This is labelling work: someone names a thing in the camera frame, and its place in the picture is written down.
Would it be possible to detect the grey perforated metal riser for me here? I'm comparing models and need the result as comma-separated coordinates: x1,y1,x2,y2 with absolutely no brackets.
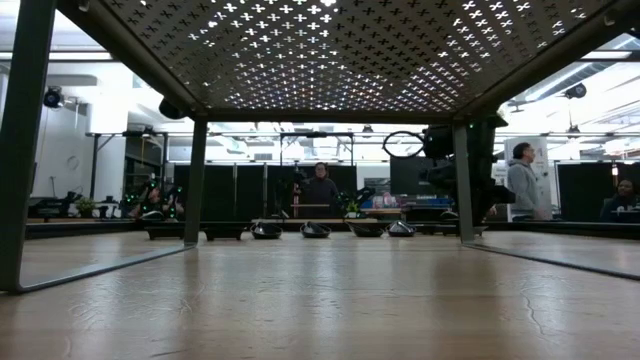
0,0,640,294

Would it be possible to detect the pink object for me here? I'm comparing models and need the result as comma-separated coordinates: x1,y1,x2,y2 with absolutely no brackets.
372,192,401,210

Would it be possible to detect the small black square plate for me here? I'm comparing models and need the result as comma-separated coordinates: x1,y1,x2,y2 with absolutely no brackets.
144,225,186,241
202,225,249,242

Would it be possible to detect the person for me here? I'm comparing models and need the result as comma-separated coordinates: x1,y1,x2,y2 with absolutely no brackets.
130,180,174,220
507,142,549,222
599,178,640,224
299,162,341,219

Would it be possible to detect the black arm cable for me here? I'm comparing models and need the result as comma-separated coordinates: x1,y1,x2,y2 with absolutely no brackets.
383,130,425,159

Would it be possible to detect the black teardrop plate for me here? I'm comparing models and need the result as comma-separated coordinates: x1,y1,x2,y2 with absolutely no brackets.
385,220,417,238
347,222,386,239
249,221,284,241
299,221,333,240

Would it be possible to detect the black monitor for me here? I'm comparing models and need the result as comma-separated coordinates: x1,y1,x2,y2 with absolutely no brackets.
389,156,427,197

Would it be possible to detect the black aluminium frame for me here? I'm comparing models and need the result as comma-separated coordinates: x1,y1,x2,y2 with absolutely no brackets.
24,209,640,240

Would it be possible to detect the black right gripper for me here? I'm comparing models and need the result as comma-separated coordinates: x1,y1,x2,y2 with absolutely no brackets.
473,167,516,226

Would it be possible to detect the black partition wall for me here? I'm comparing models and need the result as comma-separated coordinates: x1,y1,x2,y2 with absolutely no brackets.
557,162,640,221
172,163,359,221

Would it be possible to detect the black metal rig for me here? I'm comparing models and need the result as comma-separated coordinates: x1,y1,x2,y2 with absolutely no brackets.
85,130,170,202

